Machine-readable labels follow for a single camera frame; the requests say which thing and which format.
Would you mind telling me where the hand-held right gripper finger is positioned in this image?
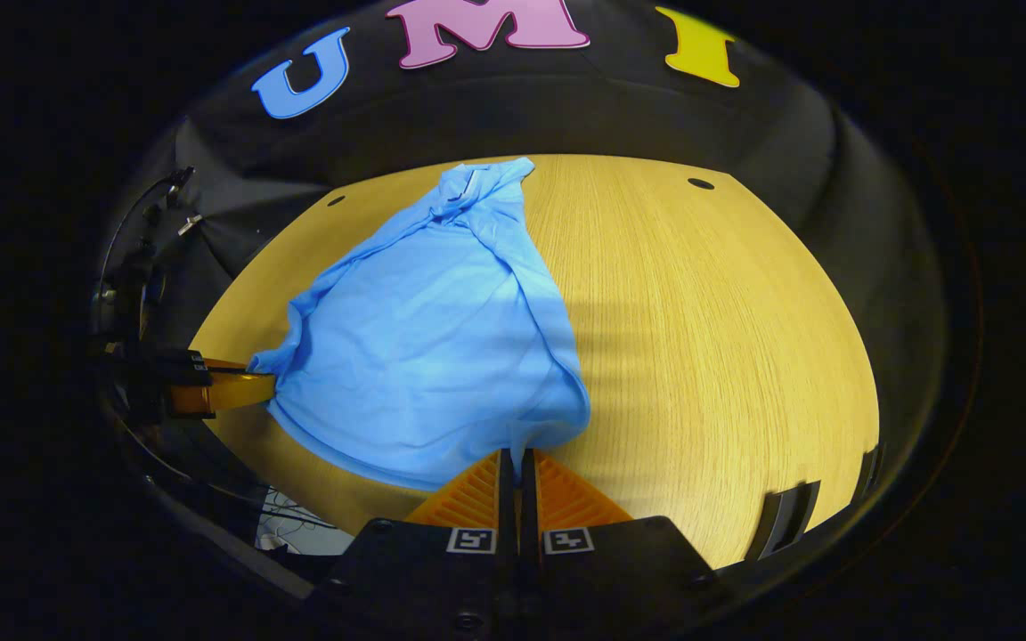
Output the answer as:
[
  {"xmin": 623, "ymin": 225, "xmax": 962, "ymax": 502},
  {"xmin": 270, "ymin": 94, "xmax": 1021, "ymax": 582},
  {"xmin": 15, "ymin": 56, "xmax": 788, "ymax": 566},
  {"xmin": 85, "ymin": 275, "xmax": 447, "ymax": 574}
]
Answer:
[
  {"xmin": 313, "ymin": 448, "xmax": 519, "ymax": 637},
  {"xmin": 520, "ymin": 448, "xmax": 732, "ymax": 637}
]

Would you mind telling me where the light blue T-shirt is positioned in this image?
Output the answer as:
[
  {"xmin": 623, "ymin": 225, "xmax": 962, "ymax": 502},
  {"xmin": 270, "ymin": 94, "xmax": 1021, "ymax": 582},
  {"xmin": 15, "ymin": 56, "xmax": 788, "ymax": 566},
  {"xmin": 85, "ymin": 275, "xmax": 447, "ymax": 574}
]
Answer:
[{"xmin": 248, "ymin": 158, "xmax": 591, "ymax": 492}]

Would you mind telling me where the black backdrop cloth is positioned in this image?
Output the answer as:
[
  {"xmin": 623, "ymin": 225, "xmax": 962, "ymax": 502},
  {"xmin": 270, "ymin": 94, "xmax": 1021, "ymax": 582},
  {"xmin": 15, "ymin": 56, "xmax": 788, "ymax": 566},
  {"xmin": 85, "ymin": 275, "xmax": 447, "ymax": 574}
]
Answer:
[{"xmin": 94, "ymin": 0, "xmax": 946, "ymax": 428}]

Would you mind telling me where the black bracket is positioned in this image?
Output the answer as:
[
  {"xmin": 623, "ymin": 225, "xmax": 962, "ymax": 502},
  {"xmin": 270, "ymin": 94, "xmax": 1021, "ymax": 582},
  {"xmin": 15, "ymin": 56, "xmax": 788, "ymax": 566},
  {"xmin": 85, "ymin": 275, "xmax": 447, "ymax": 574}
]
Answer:
[
  {"xmin": 747, "ymin": 481, "xmax": 822, "ymax": 564},
  {"xmin": 851, "ymin": 443, "xmax": 885, "ymax": 504}
]

